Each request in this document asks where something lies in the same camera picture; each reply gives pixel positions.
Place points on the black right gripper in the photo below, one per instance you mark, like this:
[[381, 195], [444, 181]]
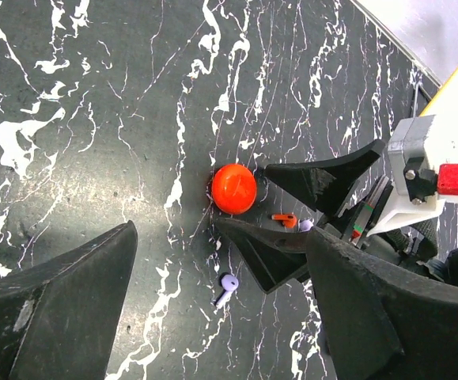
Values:
[[275, 257]]

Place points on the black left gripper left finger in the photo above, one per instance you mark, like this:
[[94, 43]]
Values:
[[58, 319]]

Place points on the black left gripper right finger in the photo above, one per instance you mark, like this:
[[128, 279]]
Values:
[[381, 321]]

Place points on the orange earbud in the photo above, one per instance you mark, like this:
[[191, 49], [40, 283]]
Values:
[[289, 221]]

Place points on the orange earbud charging case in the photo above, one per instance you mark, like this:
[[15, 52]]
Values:
[[234, 189]]

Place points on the purple earbud near case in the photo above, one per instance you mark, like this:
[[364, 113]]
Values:
[[305, 225]]

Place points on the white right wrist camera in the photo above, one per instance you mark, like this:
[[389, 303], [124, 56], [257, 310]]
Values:
[[419, 190]]

